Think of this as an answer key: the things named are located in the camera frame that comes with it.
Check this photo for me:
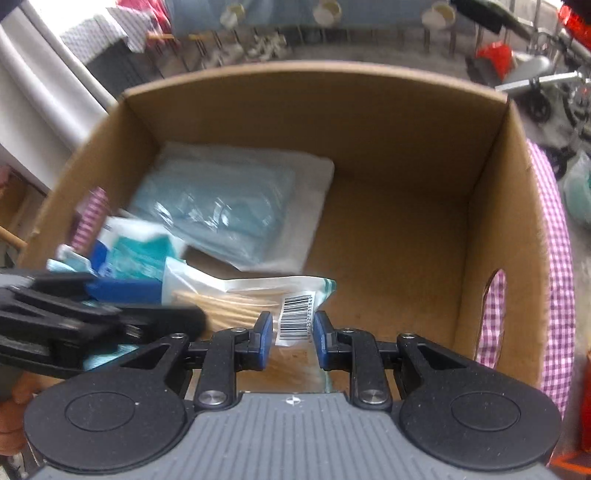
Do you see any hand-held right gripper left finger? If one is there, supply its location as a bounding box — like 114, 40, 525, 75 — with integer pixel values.
121, 311, 273, 412

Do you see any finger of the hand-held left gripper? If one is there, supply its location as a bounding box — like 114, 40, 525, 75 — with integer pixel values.
0, 301, 208, 371
0, 270, 164, 306

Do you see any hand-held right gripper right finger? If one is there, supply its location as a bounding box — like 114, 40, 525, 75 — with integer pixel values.
313, 310, 468, 411

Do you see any cotton swab packet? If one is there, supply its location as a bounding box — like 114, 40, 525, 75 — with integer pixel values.
164, 257, 337, 352

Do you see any white teal packet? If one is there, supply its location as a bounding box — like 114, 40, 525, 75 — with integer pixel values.
46, 216, 188, 283

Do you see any cardboard box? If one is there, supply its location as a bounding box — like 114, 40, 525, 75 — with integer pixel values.
16, 60, 551, 393

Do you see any person's left hand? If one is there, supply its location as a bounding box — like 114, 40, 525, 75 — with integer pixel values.
0, 372, 66, 463

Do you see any blue face mask packet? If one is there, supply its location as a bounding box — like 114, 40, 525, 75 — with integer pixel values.
127, 141, 335, 273

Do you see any small wooden stool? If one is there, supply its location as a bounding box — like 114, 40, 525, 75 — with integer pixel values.
0, 168, 49, 259

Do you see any white curtain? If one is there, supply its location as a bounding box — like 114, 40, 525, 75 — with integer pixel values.
0, 0, 118, 195

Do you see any wooden stick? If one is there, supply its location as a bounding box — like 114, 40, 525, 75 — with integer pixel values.
147, 31, 206, 43

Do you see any polka dot cloth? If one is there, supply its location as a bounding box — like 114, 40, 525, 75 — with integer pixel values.
62, 14, 155, 52

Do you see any pink hanging garment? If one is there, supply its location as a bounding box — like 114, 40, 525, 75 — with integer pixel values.
117, 0, 174, 28

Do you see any red orange object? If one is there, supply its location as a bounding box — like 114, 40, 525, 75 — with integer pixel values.
549, 351, 591, 480

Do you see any translucent plastic bag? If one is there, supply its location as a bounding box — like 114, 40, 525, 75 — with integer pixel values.
561, 151, 591, 223

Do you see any blue patterned bedsheet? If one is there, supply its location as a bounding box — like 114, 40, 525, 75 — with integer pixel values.
164, 0, 458, 31

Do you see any small red plastic bag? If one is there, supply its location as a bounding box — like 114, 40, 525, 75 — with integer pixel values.
475, 41, 514, 78

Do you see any wheelchair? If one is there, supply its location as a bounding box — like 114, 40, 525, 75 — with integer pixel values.
450, 0, 591, 123
551, 28, 591, 153

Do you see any large red plastic bag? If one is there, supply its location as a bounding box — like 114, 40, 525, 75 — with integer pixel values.
558, 0, 591, 44

